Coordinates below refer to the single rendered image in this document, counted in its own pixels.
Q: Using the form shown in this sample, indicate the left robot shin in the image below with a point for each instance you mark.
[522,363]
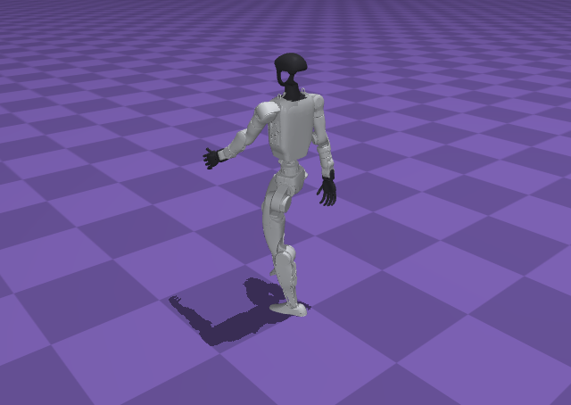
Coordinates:
[286,276]

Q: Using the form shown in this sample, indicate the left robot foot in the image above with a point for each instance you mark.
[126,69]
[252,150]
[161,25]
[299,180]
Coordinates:
[299,310]

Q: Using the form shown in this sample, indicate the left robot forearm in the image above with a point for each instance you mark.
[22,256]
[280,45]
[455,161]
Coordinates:
[237,146]

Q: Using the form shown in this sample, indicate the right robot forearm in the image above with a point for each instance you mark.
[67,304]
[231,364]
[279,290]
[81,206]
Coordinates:
[326,161]

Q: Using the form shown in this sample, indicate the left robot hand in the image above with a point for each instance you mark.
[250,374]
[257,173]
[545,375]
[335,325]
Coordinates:
[212,158]

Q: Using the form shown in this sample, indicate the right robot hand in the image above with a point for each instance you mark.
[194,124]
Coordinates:
[329,189]

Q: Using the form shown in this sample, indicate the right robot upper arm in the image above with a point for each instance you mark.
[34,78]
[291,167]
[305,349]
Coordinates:
[319,135]

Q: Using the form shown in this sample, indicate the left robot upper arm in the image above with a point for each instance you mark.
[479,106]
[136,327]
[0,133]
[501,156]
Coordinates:
[264,113]

